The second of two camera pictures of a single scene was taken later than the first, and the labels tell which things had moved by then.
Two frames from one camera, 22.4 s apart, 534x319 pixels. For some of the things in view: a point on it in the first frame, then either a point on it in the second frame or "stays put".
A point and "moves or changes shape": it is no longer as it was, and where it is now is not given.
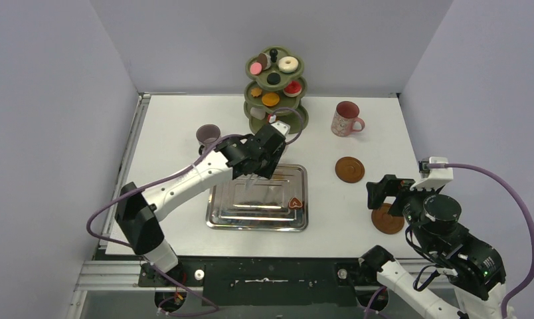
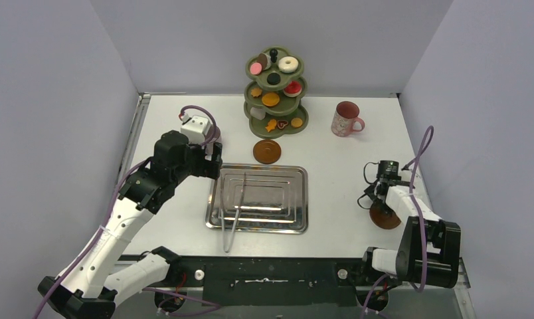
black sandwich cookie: x=273 y=78 stays put
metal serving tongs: x=250 y=182 → x=225 y=250
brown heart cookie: x=294 y=203 moves or changes shape
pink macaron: x=256 y=68 stays put
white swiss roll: x=258 y=112 stays put
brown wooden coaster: x=349 y=169 moves or changes shape
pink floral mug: x=345 y=121 stays put
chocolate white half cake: x=265 y=60 stays put
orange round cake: x=270 y=99 stays put
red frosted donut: x=293 y=89 stays put
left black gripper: x=266 y=172 → x=207 y=169
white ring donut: x=288 y=64 stays put
